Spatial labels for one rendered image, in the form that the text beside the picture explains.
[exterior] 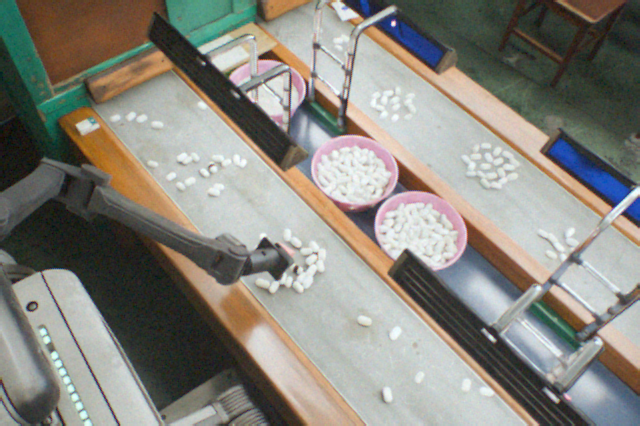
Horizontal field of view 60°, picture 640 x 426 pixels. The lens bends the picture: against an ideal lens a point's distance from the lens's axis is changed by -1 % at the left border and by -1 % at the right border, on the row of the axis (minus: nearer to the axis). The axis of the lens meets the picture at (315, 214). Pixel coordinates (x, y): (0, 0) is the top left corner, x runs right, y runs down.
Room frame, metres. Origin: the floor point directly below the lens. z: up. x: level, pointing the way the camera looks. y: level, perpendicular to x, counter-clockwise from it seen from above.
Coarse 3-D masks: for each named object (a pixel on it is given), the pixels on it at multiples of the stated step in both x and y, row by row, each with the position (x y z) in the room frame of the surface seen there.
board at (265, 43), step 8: (248, 24) 1.69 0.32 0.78; (232, 32) 1.64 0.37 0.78; (240, 32) 1.64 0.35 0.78; (248, 32) 1.65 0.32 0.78; (256, 32) 1.65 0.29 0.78; (264, 40) 1.61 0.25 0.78; (272, 40) 1.62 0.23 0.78; (248, 48) 1.56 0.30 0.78; (264, 48) 1.57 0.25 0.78; (272, 48) 1.58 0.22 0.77; (224, 72) 1.43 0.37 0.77
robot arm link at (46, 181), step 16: (48, 160) 0.73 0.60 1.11; (32, 176) 0.65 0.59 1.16; (48, 176) 0.67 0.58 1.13; (64, 176) 0.70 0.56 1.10; (80, 176) 0.71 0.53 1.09; (16, 192) 0.56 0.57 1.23; (32, 192) 0.58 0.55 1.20; (48, 192) 0.62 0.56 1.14; (64, 192) 0.70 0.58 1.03; (80, 192) 0.68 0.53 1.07; (0, 208) 0.47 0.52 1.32; (16, 208) 0.51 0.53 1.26; (32, 208) 0.56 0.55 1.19; (80, 208) 0.66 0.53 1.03; (0, 224) 0.43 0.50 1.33; (16, 224) 0.50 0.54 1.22; (0, 240) 0.44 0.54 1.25
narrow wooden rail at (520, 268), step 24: (288, 48) 1.60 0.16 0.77; (336, 96) 1.39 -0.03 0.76; (360, 120) 1.29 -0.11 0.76; (384, 144) 1.20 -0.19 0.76; (408, 168) 1.11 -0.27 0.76; (432, 192) 1.04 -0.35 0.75; (456, 192) 1.04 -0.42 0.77; (480, 216) 0.96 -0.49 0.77; (480, 240) 0.90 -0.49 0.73; (504, 240) 0.89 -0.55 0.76; (504, 264) 0.83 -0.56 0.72; (528, 264) 0.82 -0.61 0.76; (528, 288) 0.77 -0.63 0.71; (552, 288) 0.75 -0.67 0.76; (576, 312) 0.68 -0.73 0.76; (600, 336) 0.62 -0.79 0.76; (624, 336) 0.63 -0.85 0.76; (600, 360) 0.59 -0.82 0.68; (624, 360) 0.57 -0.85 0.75
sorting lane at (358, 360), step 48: (144, 96) 1.31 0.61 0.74; (192, 96) 1.33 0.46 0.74; (144, 144) 1.10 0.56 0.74; (192, 144) 1.13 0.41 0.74; (240, 144) 1.15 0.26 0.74; (192, 192) 0.94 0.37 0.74; (240, 192) 0.96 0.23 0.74; (288, 192) 0.98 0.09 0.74; (240, 240) 0.80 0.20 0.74; (336, 240) 0.84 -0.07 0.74; (288, 288) 0.67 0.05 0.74; (336, 288) 0.68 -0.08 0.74; (384, 288) 0.70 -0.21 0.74; (336, 336) 0.55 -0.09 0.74; (384, 336) 0.56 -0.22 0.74; (432, 336) 0.58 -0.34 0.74; (336, 384) 0.42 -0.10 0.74; (384, 384) 0.44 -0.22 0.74; (432, 384) 0.45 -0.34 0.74; (480, 384) 0.46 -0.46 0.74
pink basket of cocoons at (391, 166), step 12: (324, 144) 1.16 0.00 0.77; (336, 144) 1.19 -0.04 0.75; (348, 144) 1.20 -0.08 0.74; (360, 144) 1.20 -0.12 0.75; (372, 144) 1.20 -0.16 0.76; (384, 156) 1.16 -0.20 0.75; (312, 168) 1.06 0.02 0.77; (396, 168) 1.10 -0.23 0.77; (396, 180) 1.05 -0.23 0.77; (324, 192) 0.98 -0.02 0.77; (336, 204) 0.98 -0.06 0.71; (348, 204) 0.95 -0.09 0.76; (360, 204) 0.95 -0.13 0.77
